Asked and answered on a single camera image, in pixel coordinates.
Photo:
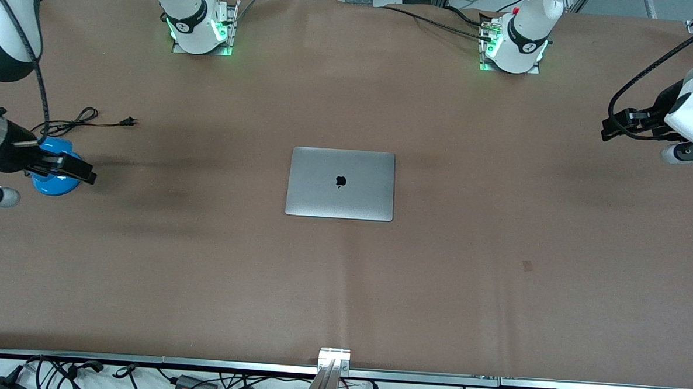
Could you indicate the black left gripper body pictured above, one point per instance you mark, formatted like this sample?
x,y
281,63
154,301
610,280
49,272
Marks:
x,y
656,117

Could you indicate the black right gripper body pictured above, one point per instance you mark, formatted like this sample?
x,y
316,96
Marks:
x,y
16,155

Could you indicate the silver laptop with black keyboard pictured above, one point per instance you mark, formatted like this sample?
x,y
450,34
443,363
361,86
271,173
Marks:
x,y
341,182

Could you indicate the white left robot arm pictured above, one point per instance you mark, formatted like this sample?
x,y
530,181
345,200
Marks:
x,y
520,44

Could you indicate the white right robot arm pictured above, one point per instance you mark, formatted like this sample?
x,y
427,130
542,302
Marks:
x,y
190,12

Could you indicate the blue round appliance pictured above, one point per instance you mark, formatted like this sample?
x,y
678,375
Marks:
x,y
54,186

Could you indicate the brown table cover mat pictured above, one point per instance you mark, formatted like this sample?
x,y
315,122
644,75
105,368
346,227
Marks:
x,y
144,267

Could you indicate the black power adapter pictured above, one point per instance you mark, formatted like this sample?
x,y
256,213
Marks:
x,y
2,383

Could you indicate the grey box with orange buttons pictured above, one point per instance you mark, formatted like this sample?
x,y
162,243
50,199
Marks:
x,y
195,385

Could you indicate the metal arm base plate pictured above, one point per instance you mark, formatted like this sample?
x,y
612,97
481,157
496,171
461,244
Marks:
x,y
230,26
486,65

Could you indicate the aluminium table edge rail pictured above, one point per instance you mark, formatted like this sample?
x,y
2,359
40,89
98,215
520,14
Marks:
x,y
140,362

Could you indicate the aluminium camera mount beam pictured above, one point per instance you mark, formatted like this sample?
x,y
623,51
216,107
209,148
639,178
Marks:
x,y
330,375

